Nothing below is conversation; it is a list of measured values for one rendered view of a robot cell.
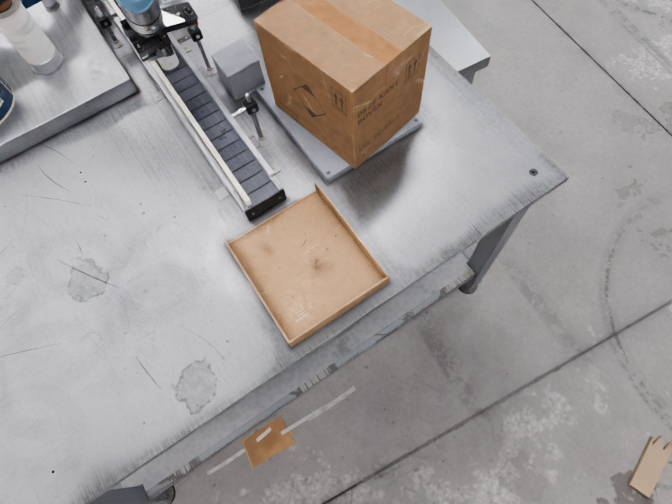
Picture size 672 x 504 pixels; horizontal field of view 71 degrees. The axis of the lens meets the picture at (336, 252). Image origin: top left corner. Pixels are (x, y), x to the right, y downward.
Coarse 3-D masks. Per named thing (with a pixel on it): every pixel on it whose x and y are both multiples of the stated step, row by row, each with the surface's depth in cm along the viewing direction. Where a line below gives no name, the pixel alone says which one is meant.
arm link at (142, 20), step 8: (120, 0) 89; (128, 0) 87; (136, 0) 88; (144, 0) 88; (152, 0) 90; (128, 8) 90; (136, 8) 90; (144, 8) 91; (152, 8) 93; (160, 8) 98; (128, 16) 94; (136, 16) 93; (144, 16) 93; (152, 16) 95; (136, 24) 97; (144, 24) 97
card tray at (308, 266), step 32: (320, 192) 114; (288, 224) 113; (320, 224) 113; (256, 256) 110; (288, 256) 110; (320, 256) 109; (352, 256) 109; (256, 288) 107; (288, 288) 107; (320, 288) 106; (352, 288) 106; (288, 320) 104; (320, 320) 103
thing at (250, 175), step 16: (176, 80) 128; (192, 80) 127; (192, 96) 125; (208, 96) 125; (192, 112) 123; (208, 112) 122; (208, 128) 120; (224, 128) 120; (224, 144) 118; (240, 144) 118; (224, 160) 116; (240, 160) 116; (256, 160) 115; (240, 176) 114; (256, 176) 114; (256, 192) 112; (272, 192) 112
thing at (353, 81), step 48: (288, 0) 103; (336, 0) 102; (384, 0) 101; (288, 48) 98; (336, 48) 96; (384, 48) 96; (288, 96) 115; (336, 96) 97; (384, 96) 102; (336, 144) 114
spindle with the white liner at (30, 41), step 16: (0, 0) 112; (16, 0) 117; (0, 16) 115; (16, 16) 116; (16, 32) 119; (32, 32) 121; (16, 48) 124; (32, 48) 124; (48, 48) 127; (32, 64) 128; (48, 64) 129
